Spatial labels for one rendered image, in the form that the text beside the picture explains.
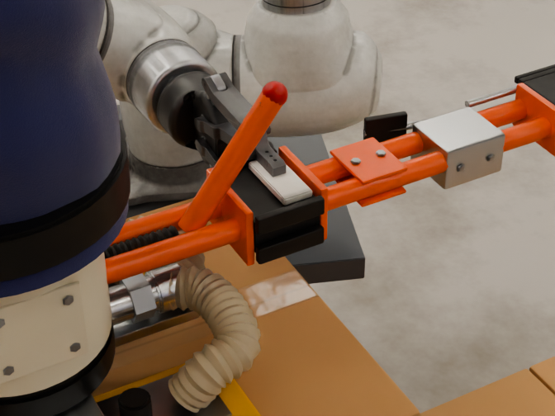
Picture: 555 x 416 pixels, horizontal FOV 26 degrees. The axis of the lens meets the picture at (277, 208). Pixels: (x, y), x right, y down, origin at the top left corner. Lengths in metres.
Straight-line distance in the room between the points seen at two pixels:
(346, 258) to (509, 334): 1.09
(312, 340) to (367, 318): 1.66
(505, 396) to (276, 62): 0.62
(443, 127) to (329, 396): 0.29
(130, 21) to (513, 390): 0.90
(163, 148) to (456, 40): 2.27
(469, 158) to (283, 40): 0.60
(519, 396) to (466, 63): 2.10
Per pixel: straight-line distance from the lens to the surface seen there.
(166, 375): 1.11
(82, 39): 0.86
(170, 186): 1.86
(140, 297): 1.09
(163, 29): 1.32
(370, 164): 1.14
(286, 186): 1.09
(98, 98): 0.90
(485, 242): 3.08
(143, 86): 1.27
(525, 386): 1.91
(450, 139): 1.18
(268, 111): 1.05
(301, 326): 1.17
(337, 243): 1.81
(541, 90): 1.26
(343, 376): 1.12
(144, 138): 1.82
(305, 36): 1.72
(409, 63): 3.83
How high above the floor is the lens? 1.85
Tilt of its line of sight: 36 degrees down
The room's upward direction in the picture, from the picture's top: straight up
